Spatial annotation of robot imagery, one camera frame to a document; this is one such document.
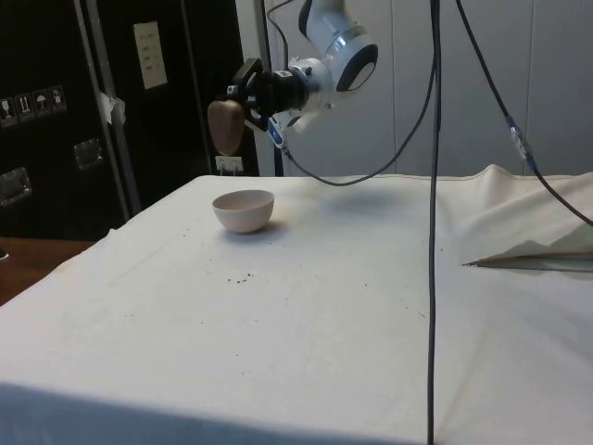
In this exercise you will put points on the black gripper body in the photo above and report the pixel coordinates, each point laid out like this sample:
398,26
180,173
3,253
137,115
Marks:
280,92

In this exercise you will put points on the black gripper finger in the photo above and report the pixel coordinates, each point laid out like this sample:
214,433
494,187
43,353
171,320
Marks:
245,76
257,116

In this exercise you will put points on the brown cup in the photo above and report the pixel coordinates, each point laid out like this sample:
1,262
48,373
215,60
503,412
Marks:
225,127

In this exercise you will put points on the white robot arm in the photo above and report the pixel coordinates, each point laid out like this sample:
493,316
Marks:
340,41

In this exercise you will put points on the white bowl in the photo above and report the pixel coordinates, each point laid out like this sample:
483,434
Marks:
244,211

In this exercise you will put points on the black cabinet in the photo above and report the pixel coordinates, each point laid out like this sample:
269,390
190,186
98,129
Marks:
55,176

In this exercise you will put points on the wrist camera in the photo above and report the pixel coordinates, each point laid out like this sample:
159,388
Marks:
301,122

